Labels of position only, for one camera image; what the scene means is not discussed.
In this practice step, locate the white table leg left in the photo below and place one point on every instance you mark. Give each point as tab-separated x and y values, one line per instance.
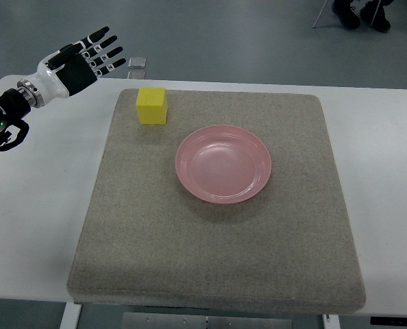
70	316

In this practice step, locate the beige fabric mat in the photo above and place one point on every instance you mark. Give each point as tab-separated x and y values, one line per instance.
147	241

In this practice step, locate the right black shoe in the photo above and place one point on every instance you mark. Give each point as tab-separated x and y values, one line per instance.
373	14

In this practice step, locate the left black shoe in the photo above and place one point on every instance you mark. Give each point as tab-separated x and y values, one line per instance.
345	13

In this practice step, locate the clear floor plate lower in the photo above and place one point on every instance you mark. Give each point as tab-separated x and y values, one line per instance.
136	75

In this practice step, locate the metal base plate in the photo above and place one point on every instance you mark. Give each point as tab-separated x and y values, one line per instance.
158	320

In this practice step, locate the pink plastic plate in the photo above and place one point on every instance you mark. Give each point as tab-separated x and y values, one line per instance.
223	164

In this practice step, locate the metal chair leg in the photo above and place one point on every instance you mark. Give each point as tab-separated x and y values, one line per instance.
325	3

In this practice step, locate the yellow foam block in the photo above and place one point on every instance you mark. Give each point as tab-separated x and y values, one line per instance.
152	106

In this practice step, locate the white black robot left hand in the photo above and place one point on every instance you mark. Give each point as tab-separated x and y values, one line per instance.
75	67

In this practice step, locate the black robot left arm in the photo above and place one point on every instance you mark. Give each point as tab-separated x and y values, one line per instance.
15	104

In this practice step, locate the white table leg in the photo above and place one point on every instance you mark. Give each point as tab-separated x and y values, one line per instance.
331	322
70	316

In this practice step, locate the clear floor plate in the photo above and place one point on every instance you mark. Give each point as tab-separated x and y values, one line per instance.
136	75
137	63

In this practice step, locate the black shoe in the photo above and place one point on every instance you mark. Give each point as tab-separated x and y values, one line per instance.
345	13
373	14

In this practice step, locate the clear floor plate upper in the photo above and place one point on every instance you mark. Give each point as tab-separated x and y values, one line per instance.
137	63

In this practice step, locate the white table leg right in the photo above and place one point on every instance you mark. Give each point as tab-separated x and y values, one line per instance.
331	322

